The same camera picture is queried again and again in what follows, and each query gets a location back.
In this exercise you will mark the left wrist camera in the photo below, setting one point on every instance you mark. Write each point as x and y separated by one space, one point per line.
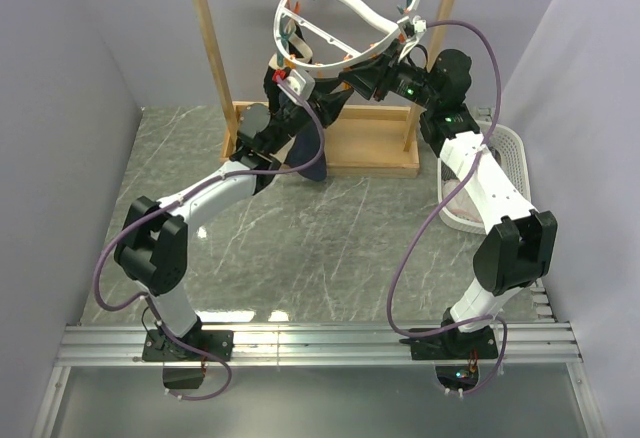
297 85

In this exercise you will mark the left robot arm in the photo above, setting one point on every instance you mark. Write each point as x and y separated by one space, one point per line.
153 251

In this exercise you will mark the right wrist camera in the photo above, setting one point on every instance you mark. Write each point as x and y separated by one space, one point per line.
412 29

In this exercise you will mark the aluminium mounting rail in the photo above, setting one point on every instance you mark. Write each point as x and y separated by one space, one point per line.
319 380

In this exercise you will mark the white round clip hanger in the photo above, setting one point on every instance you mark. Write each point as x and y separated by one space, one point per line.
341 33

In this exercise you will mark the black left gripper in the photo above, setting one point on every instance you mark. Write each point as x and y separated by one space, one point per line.
332 104

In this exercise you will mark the wooden hanger stand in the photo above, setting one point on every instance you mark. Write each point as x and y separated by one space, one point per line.
366 140

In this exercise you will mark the black hanging underwear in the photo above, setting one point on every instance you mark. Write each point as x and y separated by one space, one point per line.
301 50

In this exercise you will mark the navy blue underwear beige waistband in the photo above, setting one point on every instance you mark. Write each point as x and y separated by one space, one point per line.
302 149

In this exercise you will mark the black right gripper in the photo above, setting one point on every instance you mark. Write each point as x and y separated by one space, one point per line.
377 73

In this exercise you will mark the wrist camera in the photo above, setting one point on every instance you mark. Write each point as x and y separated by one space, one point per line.
297 85
412 29

